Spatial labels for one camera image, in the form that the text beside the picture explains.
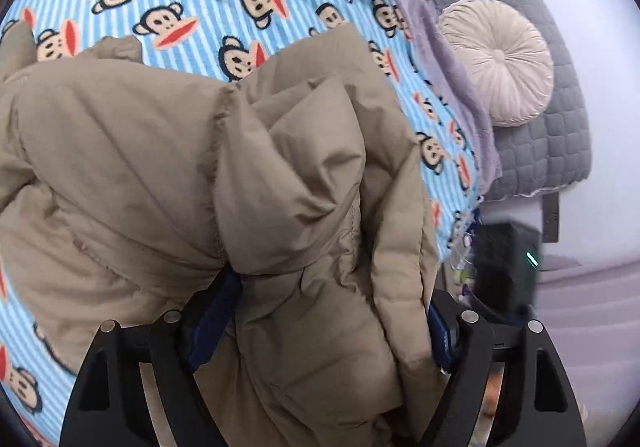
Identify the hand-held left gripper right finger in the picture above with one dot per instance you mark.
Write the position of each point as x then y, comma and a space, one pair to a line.
442, 338

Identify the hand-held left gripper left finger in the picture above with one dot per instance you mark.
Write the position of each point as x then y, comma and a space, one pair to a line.
216, 322

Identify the beige puffer jacket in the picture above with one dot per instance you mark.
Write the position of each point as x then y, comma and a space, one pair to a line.
175, 167

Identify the dark headboard leg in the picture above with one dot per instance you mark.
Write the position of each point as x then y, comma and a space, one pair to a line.
551, 217

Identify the grey quilted bed cover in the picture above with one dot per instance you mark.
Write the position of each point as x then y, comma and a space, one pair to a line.
550, 147

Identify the purple bed sheet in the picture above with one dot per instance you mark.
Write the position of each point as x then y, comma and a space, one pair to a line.
450, 92

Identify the round cream pleated cushion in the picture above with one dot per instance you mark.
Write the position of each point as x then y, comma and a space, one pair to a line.
500, 62

